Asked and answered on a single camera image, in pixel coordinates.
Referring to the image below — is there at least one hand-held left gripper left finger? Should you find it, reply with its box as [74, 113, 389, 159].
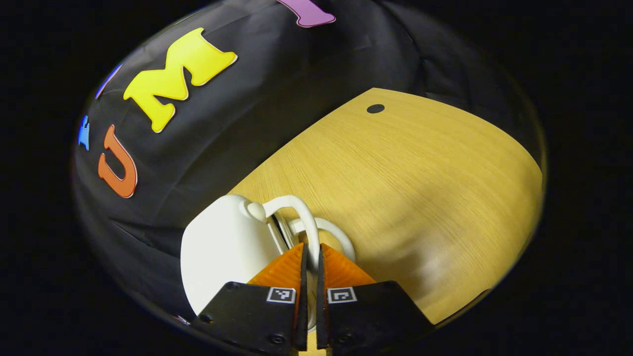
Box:
[190, 242, 310, 356]

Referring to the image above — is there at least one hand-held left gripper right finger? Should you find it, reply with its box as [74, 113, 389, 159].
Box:
[316, 242, 437, 356]

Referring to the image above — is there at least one white suitcase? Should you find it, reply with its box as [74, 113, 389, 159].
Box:
[180, 194, 357, 332]

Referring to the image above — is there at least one black backdrop cloth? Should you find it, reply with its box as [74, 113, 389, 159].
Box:
[72, 0, 547, 322]

